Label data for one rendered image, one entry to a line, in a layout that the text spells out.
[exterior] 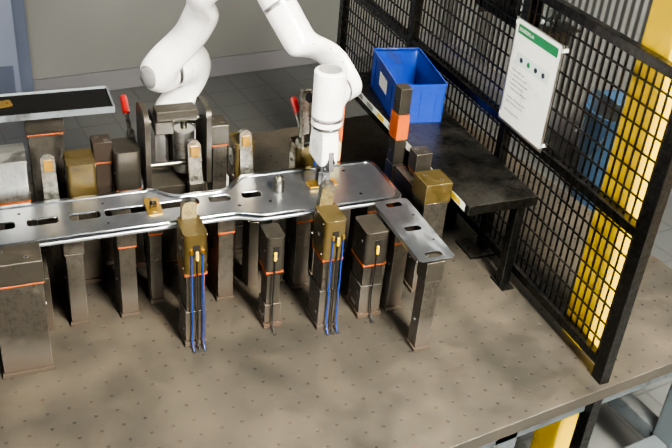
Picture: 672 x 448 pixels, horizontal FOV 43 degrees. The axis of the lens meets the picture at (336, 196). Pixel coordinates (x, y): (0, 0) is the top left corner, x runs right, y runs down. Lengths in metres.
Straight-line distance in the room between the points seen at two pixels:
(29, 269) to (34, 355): 0.26
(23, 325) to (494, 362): 1.18
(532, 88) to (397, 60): 0.68
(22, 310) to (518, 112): 1.40
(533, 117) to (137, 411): 1.28
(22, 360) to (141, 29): 3.30
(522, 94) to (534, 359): 0.72
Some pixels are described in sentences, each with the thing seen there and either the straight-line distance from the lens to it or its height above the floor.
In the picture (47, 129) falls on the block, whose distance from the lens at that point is 2.46.
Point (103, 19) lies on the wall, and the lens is 5.18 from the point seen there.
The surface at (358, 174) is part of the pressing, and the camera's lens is 2.46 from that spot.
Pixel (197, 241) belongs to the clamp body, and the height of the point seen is 1.03.
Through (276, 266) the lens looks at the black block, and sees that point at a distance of 2.23.
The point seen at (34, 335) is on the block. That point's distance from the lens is 2.20.
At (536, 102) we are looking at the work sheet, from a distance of 2.40.
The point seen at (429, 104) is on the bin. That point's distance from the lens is 2.71.
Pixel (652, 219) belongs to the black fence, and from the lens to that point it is 2.09.
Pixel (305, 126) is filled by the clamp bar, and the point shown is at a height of 1.11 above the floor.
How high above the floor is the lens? 2.21
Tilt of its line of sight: 31 degrees down
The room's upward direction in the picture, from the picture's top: 5 degrees clockwise
